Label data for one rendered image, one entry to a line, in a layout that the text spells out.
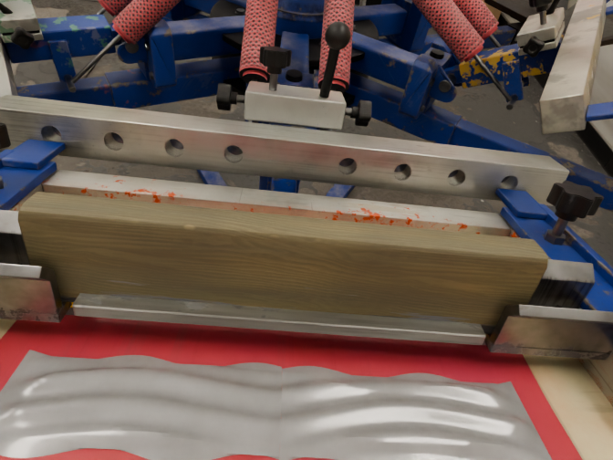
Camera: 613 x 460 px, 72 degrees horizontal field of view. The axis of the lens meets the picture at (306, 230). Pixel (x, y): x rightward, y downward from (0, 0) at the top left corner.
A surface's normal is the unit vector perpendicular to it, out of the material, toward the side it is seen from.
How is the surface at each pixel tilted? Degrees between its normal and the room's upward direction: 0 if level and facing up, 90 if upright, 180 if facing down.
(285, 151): 74
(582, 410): 16
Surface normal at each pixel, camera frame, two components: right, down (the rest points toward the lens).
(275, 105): 0.03, 0.52
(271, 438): 0.13, -0.39
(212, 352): 0.12, -0.85
